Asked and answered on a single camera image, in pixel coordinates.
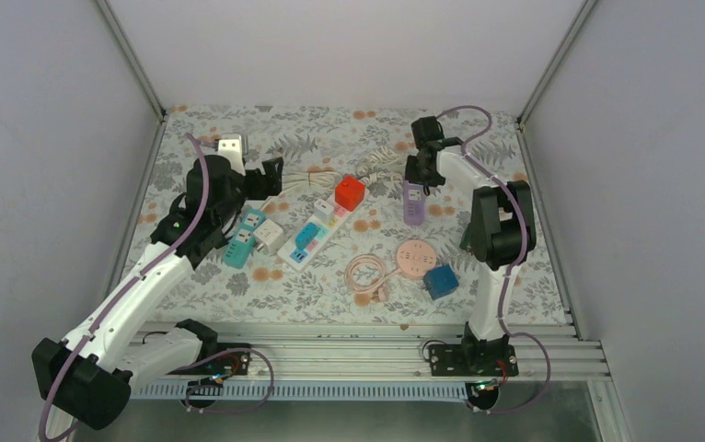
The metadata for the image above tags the white cube plug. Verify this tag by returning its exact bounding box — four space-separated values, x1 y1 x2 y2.
314 199 335 226

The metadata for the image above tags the floral table mat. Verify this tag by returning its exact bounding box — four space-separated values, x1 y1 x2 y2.
114 104 567 326

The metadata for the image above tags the white multicolour power strip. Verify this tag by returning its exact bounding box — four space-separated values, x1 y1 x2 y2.
277 195 363 273

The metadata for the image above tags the pink round socket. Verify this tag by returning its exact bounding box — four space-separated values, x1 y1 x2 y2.
396 239 437 280

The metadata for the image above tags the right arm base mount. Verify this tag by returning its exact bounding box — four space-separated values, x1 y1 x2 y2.
419 335 553 415

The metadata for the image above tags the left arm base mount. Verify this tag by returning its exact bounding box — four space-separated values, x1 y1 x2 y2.
176 347 276 416

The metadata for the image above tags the aluminium rail frame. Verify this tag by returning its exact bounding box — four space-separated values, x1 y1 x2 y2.
35 320 631 442

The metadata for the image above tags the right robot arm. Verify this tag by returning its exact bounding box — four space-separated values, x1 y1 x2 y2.
405 116 536 375

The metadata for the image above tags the purple power strip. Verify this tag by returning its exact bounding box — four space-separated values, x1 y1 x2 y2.
402 180 425 227

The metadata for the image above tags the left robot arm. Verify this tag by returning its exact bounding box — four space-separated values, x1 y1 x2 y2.
31 154 283 430

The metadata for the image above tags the cyan cube socket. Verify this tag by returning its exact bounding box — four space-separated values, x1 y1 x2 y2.
295 222 319 250

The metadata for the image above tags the white tiger cube socket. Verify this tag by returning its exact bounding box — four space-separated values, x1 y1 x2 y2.
253 218 286 254

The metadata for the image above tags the white braided cord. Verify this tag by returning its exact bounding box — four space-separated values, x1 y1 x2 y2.
355 145 409 184

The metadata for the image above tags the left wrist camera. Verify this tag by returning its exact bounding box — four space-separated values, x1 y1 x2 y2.
217 133 248 176

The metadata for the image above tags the white coiled power cord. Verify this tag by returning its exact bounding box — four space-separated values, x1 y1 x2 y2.
260 169 344 212

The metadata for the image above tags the teal power strip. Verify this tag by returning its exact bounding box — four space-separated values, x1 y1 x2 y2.
223 209 267 270

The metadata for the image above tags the pink coiled cable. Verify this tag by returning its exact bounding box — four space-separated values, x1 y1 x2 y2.
344 252 404 303

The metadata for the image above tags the dark green cube socket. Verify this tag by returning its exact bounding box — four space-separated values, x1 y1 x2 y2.
459 226 473 253

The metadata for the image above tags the blue cube socket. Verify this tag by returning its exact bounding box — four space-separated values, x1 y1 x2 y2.
422 264 459 300

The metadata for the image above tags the red cube socket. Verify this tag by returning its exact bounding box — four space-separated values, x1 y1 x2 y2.
334 175 366 212

